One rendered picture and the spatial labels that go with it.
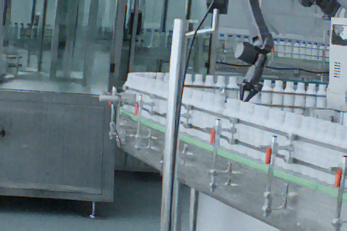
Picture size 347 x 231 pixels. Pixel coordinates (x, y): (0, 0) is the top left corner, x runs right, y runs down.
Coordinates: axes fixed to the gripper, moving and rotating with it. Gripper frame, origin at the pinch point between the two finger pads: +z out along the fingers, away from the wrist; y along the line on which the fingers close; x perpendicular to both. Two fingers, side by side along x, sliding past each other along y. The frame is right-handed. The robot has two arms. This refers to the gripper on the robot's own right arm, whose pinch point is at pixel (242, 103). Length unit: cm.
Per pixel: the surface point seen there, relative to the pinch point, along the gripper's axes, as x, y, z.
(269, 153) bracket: -26, 94, 17
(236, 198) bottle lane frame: -13, 58, 34
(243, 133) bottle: -17, 53, 13
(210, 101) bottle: -18.7, 17.2, 5.3
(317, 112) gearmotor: 85, -104, -20
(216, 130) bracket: -25, 50, 15
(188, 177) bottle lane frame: -12.7, 11.0, 33.9
